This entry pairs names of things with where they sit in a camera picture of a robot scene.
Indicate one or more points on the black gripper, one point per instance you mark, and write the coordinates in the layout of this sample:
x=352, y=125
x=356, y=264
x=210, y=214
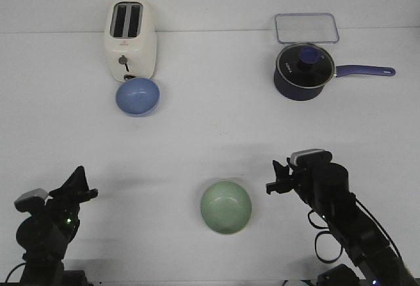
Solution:
x=64, y=204
x=289, y=178

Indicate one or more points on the green bowl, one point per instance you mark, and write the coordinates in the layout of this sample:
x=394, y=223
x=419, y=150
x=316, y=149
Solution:
x=226, y=207

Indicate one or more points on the blue bowl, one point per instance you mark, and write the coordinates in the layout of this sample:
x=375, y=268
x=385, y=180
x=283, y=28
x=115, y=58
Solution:
x=138, y=97

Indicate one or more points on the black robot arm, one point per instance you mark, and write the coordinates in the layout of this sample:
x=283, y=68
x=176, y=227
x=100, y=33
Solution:
x=46, y=234
x=324, y=187

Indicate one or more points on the dark blue saucepan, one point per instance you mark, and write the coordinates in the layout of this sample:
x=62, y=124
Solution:
x=297, y=92

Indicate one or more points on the glass pot lid blue knob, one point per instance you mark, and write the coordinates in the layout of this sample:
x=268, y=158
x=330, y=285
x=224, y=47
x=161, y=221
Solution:
x=305, y=64

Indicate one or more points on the clear plastic container lid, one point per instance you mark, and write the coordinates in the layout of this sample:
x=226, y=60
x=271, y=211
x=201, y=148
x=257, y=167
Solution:
x=318, y=28

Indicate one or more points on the white two-slot toaster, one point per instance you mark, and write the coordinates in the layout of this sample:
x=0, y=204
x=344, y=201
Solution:
x=130, y=40

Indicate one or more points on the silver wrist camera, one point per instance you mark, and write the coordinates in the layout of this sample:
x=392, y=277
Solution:
x=32, y=201
x=310, y=157

